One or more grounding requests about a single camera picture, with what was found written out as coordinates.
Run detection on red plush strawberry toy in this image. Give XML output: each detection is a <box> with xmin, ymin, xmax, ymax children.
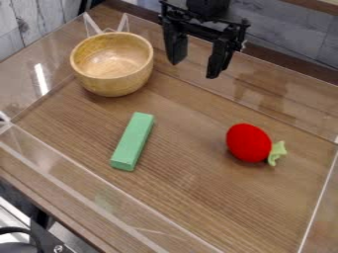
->
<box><xmin>226</xmin><ymin>123</ymin><xmax>287</xmax><ymax>166</ymax></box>

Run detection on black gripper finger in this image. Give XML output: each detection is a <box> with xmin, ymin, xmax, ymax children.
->
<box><xmin>206</xmin><ymin>37</ymin><xmax>234</xmax><ymax>79</ymax></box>
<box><xmin>163</xmin><ymin>23</ymin><xmax>187</xmax><ymax>65</ymax></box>

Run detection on black metal bracket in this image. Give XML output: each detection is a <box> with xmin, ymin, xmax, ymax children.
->
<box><xmin>31</xmin><ymin>220</ymin><xmax>76</xmax><ymax>253</ymax></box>

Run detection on black cable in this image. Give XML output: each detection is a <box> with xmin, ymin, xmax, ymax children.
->
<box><xmin>0</xmin><ymin>226</ymin><xmax>34</xmax><ymax>237</ymax></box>

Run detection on green rectangular stick block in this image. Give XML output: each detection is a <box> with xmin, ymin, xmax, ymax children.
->
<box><xmin>110</xmin><ymin>112</ymin><xmax>155</xmax><ymax>171</ymax></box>

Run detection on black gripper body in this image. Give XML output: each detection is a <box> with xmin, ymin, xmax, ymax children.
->
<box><xmin>161</xmin><ymin>0</ymin><xmax>251</xmax><ymax>51</ymax></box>

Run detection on clear acrylic tray wall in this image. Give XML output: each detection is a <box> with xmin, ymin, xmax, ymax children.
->
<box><xmin>0</xmin><ymin>7</ymin><xmax>338</xmax><ymax>253</ymax></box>

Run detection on light wooden bowl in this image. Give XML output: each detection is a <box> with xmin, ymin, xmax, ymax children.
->
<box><xmin>68</xmin><ymin>32</ymin><xmax>155</xmax><ymax>97</ymax></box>

